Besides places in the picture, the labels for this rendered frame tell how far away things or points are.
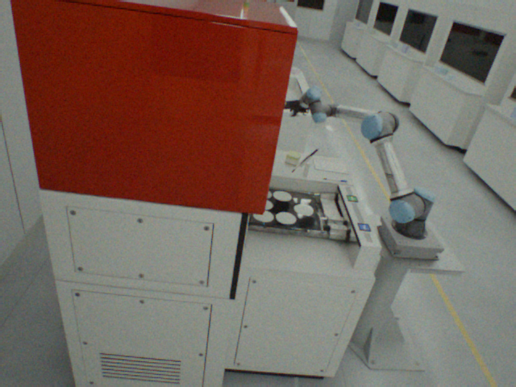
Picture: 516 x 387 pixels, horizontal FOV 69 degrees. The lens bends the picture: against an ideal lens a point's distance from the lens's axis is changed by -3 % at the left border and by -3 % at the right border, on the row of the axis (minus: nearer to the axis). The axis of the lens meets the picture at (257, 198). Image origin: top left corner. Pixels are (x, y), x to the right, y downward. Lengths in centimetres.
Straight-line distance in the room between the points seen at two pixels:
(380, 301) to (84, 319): 154
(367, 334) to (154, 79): 195
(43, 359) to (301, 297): 144
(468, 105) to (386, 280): 450
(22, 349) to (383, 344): 214
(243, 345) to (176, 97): 136
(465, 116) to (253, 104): 551
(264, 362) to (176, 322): 69
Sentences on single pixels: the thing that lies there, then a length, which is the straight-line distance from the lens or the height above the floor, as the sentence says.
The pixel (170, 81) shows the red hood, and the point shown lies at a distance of 113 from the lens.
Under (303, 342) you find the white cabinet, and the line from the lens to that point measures 207.
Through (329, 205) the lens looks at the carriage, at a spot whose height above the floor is 88.
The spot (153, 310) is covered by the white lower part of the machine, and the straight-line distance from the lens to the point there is 163.
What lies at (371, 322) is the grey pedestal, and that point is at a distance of 246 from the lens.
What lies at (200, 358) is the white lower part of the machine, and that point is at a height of 43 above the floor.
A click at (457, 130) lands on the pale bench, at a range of 649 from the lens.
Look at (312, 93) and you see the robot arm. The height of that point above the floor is 139.
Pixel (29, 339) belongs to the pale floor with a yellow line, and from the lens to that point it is 258.
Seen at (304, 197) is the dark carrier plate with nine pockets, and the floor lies 90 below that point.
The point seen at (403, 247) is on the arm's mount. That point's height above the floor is 88.
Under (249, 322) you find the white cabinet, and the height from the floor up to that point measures 47.
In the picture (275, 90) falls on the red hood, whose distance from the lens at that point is 111.
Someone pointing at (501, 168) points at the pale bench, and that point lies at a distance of 539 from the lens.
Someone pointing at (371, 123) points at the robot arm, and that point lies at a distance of 190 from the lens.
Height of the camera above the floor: 193
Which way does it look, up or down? 31 degrees down
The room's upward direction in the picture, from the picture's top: 10 degrees clockwise
